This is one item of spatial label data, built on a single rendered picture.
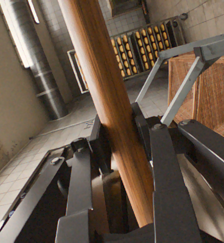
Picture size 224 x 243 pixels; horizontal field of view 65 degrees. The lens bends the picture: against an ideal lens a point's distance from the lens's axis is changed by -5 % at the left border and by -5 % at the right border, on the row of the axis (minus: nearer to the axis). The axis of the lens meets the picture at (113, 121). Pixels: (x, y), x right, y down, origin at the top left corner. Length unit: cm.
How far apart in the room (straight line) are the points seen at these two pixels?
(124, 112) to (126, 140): 2
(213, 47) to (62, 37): 493
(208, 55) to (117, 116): 44
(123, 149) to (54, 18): 534
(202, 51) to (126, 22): 471
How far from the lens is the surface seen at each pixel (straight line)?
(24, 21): 340
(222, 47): 58
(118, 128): 15
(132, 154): 17
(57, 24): 541
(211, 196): 87
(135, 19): 526
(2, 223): 131
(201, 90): 112
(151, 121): 15
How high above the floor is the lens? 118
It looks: 6 degrees up
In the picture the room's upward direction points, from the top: 107 degrees counter-clockwise
